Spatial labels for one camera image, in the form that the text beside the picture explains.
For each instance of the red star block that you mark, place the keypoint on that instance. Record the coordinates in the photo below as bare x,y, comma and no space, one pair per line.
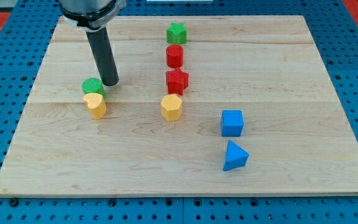
177,81

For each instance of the blue cube block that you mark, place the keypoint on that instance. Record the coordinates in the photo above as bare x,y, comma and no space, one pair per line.
231,123

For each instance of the green star block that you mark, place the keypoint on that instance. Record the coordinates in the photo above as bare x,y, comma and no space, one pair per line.
177,33

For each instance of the yellow hexagon block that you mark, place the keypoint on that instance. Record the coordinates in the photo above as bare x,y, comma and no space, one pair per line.
171,107

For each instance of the wooden board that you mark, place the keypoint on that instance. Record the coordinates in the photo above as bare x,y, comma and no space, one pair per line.
295,130

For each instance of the red cylinder block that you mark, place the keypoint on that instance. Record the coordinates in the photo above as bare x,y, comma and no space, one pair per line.
174,56

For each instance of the blue triangle block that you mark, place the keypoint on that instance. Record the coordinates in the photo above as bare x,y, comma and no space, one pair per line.
235,156

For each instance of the yellow heart block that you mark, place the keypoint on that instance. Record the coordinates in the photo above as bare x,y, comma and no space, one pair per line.
95,104

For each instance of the green cylinder block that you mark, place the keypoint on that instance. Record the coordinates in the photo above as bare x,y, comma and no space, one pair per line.
93,85

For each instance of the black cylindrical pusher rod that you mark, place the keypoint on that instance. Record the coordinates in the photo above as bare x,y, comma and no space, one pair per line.
103,56

